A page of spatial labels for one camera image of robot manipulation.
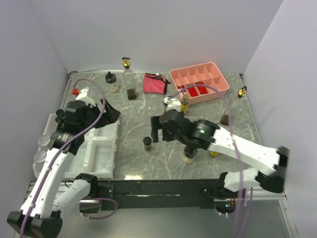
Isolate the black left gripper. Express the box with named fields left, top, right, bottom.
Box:
left=79, top=98, right=120, bottom=133

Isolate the small dark spice jar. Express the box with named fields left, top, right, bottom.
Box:
left=143, top=136, right=152, bottom=152

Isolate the small yellow label bottle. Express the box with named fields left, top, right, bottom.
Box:
left=210, top=151, right=218, bottom=158

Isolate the spice jar red label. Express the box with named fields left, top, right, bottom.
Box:
left=55, top=109, right=64, bottom=117

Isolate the spice jar black lid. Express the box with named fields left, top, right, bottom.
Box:
left=55, top=117, right=63, bottom=123

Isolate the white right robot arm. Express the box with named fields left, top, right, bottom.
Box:
left=151, top=110, right=289, bottom=199

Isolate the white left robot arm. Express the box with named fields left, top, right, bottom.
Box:
left=7, top=99, right=120, bottom=238

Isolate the yellow label sauce bottle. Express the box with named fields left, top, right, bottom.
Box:
left=181, top=94, right=189, bottom=115

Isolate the round shaker black spout lid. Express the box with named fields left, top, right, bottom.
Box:
left=105, top=71, right=119, bottom=93

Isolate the pink cloth black trim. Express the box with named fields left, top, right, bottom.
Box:
left=143, top=73, right=170, bottom=95

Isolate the white plastic divided tray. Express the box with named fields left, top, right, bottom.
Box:
left=32, top=113, right=120, bottom=180

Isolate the tall glass oil bottle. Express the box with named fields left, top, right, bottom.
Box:
left=122, top=57, right=137, bottom=100

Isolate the red white striped cloth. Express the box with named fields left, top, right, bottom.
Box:
left=177, top=85, right=187, bottom=98

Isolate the shaker jar chrome black lid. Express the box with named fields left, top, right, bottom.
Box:
left=182, top=146, right=198, bottom=165

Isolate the red cloth middle compartment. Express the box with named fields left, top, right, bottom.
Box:
left=187, top=87, right=198, bottom=98

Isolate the red cloth compartment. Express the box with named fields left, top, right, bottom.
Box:
left=196, top=82, right=208, bottom=95
left=187, top=87, right=198, bottom=98

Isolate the red cloth right compartment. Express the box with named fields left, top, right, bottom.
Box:
left=196, top=82, right=208, bottom=95

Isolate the pink plastic divided box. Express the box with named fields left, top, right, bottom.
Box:
left=170, top=62, right=230, bottom=105

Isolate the clear jar silver lid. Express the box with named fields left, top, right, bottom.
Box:
left=37, top=134, right=51, bottom=147
left=34, top=150, right=47, bottom=164

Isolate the glass oil bottle gold spout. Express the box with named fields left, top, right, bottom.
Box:
left=220, top=86, right=247, bottom=126

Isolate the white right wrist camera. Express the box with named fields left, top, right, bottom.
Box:
left=163, top=97, right=182, bottom=113

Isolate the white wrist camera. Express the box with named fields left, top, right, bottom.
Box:
left=163, top=97, right=182, bottom=113
left=72, top=87, right=96, bottom=106

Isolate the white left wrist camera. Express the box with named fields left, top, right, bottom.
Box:
left=72, top=87, right=96, bottom=106

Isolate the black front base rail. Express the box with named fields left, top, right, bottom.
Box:
left=98, top=179, right=238, bottom=209

